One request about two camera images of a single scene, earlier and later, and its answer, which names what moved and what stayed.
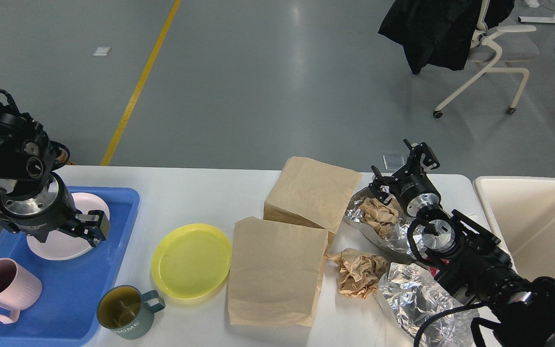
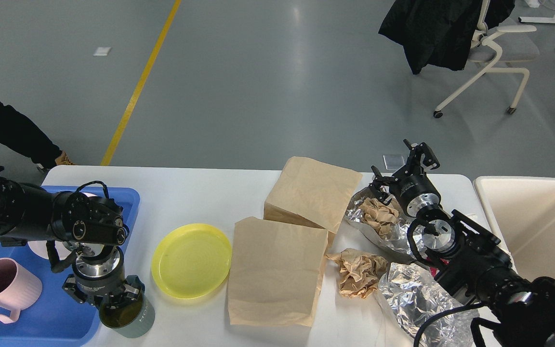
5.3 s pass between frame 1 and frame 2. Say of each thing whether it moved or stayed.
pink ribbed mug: stayed
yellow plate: stayed
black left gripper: moved
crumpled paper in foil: stayed
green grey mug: moved
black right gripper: stayed
